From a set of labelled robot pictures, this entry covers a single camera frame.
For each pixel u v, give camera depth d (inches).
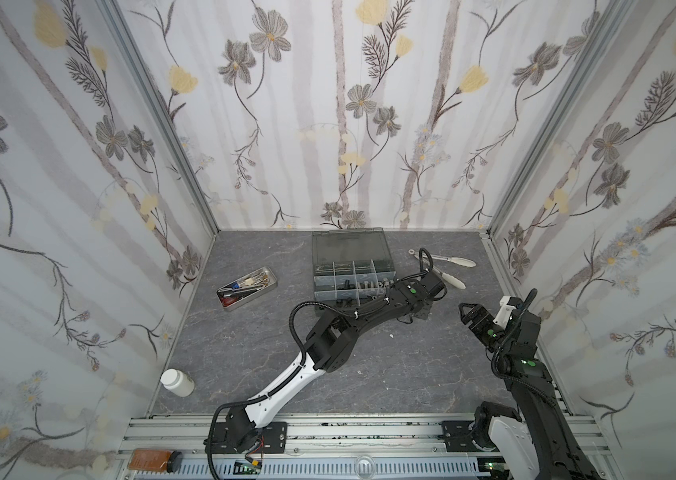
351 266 41.1
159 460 26.6
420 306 29.0
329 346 24.4
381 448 28.9
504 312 29.4
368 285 40.8
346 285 39.9
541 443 19.7
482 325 28.8
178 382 29.6
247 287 40.3
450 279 41.1
